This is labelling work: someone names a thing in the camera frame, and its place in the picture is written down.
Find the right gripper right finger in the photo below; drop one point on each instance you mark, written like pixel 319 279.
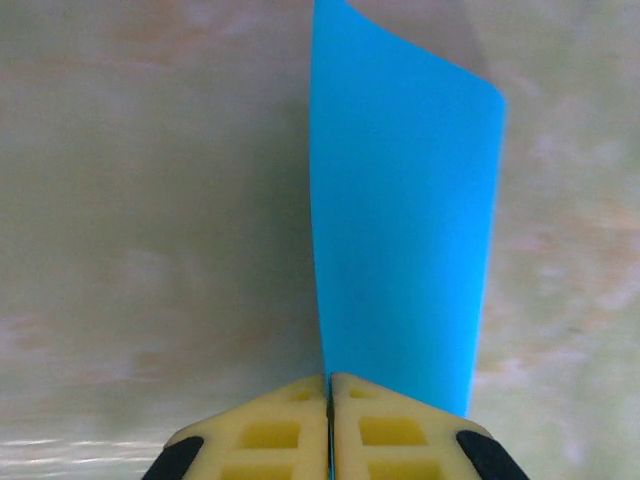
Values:
pixel 395 435

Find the blue square paper sheet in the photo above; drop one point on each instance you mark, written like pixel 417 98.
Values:
pixel 400 200

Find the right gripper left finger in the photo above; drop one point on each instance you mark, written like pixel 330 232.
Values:
pixel 280 435

